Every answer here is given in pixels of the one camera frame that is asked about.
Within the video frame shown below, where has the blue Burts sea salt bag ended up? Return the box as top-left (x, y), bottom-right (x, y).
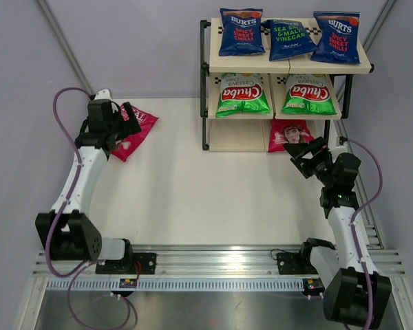
top-left (262, 19), bottom-right (318, 62)

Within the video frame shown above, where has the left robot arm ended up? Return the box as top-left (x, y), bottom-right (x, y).
top-left (35, 99), bottom-right (141, 277)

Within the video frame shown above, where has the white slotted cable duct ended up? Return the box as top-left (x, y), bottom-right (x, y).
top-left (47, 277), bottom-right (304, 292)

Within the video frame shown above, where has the blue Burts chilli bag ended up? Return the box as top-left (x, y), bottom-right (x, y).
top-left (218, 8), bottom-right (265, 56)
top-left (310, 11), bottom-right (360, 65)

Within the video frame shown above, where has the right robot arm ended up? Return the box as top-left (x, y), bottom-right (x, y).
top-left (276, 137), bottom-right (392, 329)

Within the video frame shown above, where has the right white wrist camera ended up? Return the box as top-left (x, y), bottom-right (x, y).
top-left (336, 136), bottom-right (348, 146)

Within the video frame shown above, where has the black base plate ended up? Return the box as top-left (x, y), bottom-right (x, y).
top-left (95, 252), bottom-right (157, 275)
top-left (275, 252), bottom-right (317, 275)

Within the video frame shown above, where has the beige three-tier shelf rack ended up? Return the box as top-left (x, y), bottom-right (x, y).
top-left (200, 18), bottom-right (374, 152)

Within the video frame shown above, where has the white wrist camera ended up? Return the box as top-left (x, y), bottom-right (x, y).
top-left (336, 136), bottom-right (348, 146)
top-left (89, 89), bottom-right (113, 102)

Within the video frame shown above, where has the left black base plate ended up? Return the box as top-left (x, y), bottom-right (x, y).
top-left (95, 252), bottom-right (157, 275)

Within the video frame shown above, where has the green Chuba bag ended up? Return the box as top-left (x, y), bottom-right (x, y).
top-left (282, 74), bottom-right (336, 116)
top-left (215, 73), bottom-right (271, 118)

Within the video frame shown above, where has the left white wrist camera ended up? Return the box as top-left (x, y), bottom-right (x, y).
top-left (89, 89), bottom-right (113, 102)

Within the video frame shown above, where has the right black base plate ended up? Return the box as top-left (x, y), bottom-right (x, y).
top-left (275, 252), bottom-right (317, 275)

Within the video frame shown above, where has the pink real chips bag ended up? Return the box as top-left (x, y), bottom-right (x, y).
top-left (111, 105), bottom-right (159, 162)
top-left (268, 119), bottom-right (314, 153)

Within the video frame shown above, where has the aluminium mounting rail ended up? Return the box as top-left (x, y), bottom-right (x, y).
top-left (30, 245), bottom-right (406, 278)

